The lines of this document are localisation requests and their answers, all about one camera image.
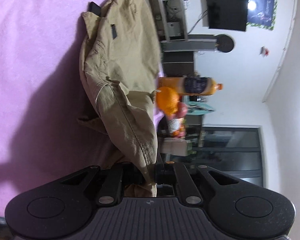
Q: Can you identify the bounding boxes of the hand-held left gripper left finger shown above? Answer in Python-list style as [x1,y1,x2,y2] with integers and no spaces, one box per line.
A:
[60,164,144,206]

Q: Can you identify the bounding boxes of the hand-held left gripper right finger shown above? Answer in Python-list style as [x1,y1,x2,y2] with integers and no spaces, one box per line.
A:
[155,162,240,205]

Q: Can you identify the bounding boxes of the khaki pants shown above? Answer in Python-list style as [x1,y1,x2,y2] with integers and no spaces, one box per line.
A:
[77,0,163,198]

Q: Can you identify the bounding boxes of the fruit in white foam net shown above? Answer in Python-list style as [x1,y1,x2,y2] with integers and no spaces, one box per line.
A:
[166,116,184,133]

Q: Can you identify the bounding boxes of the dark glass door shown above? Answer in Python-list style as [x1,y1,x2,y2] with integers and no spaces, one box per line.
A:
[202,126,263,187]

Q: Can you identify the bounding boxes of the large orange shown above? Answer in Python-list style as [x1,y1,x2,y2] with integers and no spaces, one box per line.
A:
[155,86,180,117]

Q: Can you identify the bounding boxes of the teal towel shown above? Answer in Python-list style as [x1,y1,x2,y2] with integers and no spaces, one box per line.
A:
[182,101,215,115]

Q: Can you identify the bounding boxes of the orange juice bottle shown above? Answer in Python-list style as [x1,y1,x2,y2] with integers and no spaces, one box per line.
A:
[157,76,224,97]

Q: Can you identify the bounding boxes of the black sideboard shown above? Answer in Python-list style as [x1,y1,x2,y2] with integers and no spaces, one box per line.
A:
[162,51,195,77]

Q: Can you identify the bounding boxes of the grey tower speaker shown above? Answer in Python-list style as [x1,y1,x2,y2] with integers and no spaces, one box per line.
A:
[162,34,218,52]

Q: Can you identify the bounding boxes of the black round disc ornament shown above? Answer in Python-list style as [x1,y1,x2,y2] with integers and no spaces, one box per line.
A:
[215,34,234,53]

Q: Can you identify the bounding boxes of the lilac towel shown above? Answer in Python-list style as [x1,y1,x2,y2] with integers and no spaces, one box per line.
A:
[0,0,165,215]

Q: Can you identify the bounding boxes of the grey television stand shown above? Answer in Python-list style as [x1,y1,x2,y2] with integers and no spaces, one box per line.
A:
[142,0,190,43]

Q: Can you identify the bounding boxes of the black flat television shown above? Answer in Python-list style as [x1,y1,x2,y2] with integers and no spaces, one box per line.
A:
[204,0,248,32]

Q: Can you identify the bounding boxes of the dark blue wall poster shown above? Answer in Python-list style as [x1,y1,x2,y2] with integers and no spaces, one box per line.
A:
[247,0,278,32]

